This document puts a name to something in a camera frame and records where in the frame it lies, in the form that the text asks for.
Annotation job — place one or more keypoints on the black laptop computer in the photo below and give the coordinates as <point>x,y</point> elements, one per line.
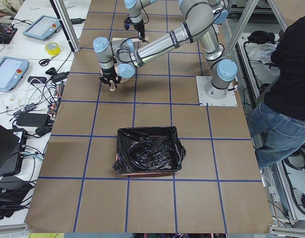
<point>12,146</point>

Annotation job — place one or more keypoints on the yellow tape roll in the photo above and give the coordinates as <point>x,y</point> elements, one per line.
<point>52,48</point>

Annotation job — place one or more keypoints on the black power adapter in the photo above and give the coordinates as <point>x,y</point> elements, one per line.
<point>33,120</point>

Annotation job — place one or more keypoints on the black handled scissors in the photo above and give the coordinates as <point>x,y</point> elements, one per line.
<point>45,62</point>

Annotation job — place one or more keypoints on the beige hand brush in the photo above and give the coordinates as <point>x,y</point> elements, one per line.
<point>121,39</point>

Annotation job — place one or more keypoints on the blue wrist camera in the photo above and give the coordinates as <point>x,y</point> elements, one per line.
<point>127,23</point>

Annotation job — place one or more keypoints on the far blue teach pendant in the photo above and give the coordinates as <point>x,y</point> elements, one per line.
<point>42,28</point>

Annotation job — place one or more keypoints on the bin with black bag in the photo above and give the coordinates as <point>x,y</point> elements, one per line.
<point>148,150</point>

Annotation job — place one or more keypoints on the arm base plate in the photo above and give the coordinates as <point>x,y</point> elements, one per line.
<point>208,95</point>

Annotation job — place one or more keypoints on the aluminium frame post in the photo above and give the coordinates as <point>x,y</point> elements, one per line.
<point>64,19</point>

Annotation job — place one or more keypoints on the beige plastic dustpan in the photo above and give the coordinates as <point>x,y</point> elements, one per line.
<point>114,70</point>

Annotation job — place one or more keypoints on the person in black shirt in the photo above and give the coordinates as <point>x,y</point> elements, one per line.
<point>281,114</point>

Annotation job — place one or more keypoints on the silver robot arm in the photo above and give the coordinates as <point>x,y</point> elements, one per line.
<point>119,59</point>
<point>135,17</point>

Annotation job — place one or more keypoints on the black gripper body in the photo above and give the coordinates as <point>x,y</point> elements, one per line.
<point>139,26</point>
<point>109,74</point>

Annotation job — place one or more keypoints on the blue teach pendant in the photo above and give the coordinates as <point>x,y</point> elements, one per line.
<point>11,71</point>
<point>42,28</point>

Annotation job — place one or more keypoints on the near blue teach pendant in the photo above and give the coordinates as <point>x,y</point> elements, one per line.
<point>11,71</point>

